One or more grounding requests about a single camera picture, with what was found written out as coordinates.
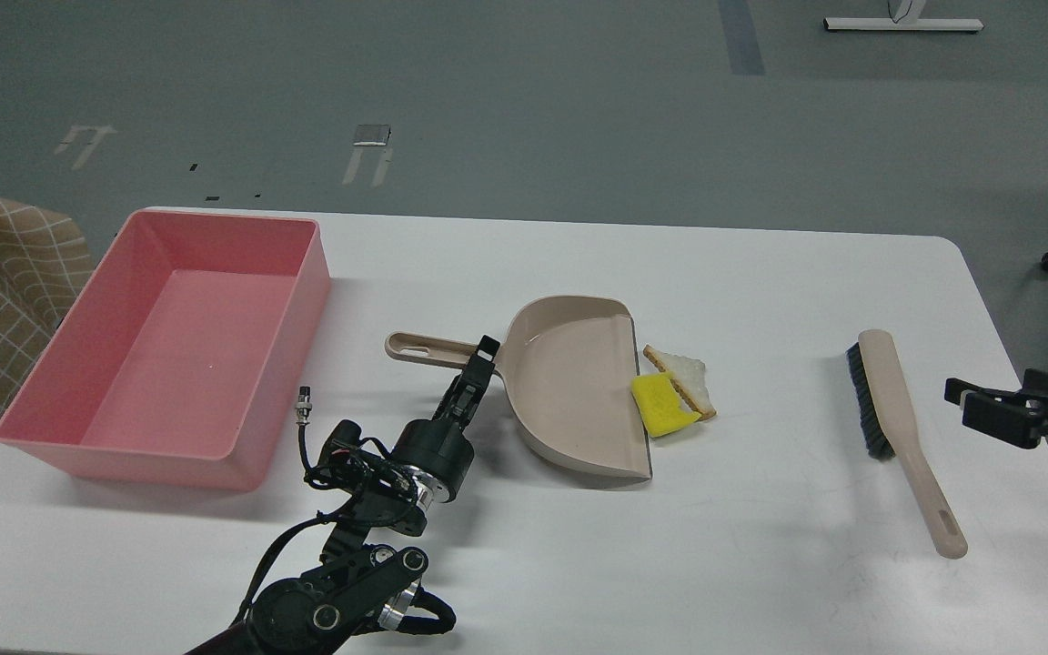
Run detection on yellow sponge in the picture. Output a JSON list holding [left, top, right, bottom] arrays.
[[630, 372, 702, 438]]

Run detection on toast bread slice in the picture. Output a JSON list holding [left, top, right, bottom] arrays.
[[643, 345, 717, 420]]

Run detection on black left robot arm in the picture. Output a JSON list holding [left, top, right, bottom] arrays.
[[196, 336, 500, 654]]

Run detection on pink plastic bin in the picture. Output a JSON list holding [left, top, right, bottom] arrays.
[[0, 208, 331, 492]]

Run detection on beige hand brush black bristles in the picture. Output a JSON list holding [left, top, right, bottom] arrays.
[[845, 328, 969, 559]]

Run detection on beige plastic dustpan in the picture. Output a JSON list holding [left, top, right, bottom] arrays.
[[385, 296, 653, 481]]

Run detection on white desk base foot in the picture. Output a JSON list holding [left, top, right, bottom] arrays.
[[822, 1, 985, 34]]

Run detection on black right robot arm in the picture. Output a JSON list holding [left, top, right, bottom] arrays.
[[944, 368, 1048, 450]]

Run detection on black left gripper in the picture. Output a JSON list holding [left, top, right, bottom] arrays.
[[392, 335, 500, 503]]

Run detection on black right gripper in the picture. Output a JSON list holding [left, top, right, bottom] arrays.
[[944, 368, 1048, 450]]

